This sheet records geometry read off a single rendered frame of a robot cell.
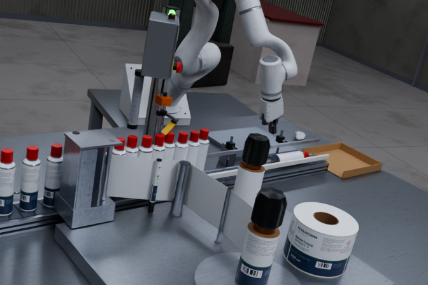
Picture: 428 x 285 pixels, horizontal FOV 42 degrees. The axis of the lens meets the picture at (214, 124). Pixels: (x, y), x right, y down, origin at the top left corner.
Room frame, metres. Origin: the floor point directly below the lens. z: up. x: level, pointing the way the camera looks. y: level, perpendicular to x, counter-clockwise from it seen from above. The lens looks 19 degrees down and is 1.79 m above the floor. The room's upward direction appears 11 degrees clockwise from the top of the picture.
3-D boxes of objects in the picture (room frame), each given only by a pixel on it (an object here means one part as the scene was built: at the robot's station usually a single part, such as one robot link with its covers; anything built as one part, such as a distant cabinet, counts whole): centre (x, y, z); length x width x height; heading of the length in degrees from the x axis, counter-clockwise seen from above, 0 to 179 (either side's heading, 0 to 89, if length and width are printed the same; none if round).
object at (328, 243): (1.54, -0.39, 0.95); 0.20 x 0.20 x 0.14
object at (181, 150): (1.86, 0.10, 0.98); 0.05 x 0.05 x 0.20
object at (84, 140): (1.52, 0.34, 1.14); 0.14 x 0.11 x 0.01; 132
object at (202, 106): (2.77, 0.10, 0.81); 0.90 x 0.90 x 0.04; 31
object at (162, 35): (1.86, 0.23, 1.38); 0.17 x 0.10 x 0.19; 8
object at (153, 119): (1.95, 0.22, 1.16); 0.04 x 0.04 x 0.67; 42
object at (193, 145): (1.90, 0.06, 0.98); 0.05 x 0.05 x 0.20
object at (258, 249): (1.32, -0.18, 1.04); 0.09 x 0.09 x 0.29
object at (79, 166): (1.52, 0.34, 1.01); 0.14 x 0.13 x 0.26; 132
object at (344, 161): (2.55, -0.64, 0.85); 0.30 x 0.26 x 0.04; 132
